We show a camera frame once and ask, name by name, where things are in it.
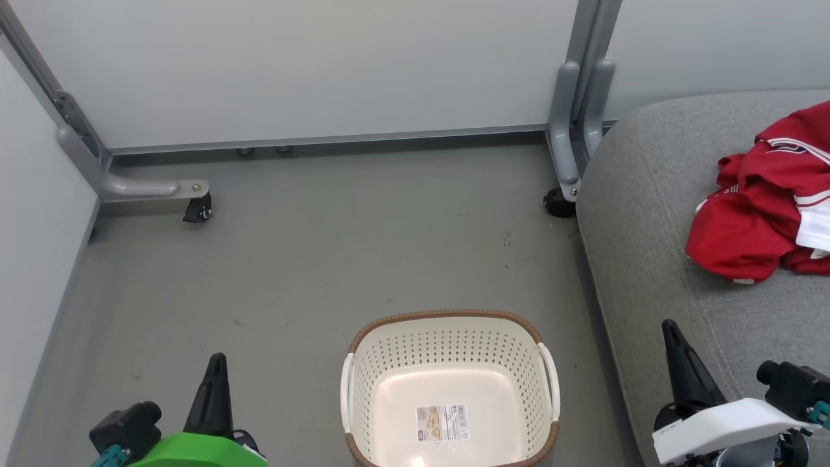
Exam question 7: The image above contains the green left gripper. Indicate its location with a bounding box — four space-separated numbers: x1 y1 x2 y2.
128 352 268 467

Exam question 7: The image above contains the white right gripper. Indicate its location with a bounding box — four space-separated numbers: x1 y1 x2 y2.
652 318 820 465

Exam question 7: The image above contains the red and white clothing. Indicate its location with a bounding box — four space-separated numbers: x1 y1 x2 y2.
685 101 830 285

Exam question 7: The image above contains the white perforated laundry basket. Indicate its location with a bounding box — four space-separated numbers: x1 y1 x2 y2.
340 309 561 467

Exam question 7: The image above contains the grey fabric sofa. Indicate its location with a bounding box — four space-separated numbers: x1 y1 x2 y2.
576 90 830 467

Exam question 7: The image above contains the black caster wheel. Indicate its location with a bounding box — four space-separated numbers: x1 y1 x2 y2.
543 187 576 219
183 194 213 224

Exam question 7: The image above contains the long grey partition foot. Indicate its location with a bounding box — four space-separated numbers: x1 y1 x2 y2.
56 126 211 202

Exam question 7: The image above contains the paper label sticker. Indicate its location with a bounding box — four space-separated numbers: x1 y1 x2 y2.
416 404 469 444

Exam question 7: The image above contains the white partition panel plain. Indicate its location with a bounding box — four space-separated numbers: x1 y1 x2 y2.
0 6 104 458

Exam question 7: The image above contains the grey upright partition foot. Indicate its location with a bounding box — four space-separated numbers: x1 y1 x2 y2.
582 58 616 158
548 61 582 202

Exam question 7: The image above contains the white partition panel beside sofa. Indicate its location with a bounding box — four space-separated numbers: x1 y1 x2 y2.
600 0 830 123

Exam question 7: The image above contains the white partition panel with levelling feet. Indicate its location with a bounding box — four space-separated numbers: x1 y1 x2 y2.
8 0 579 155

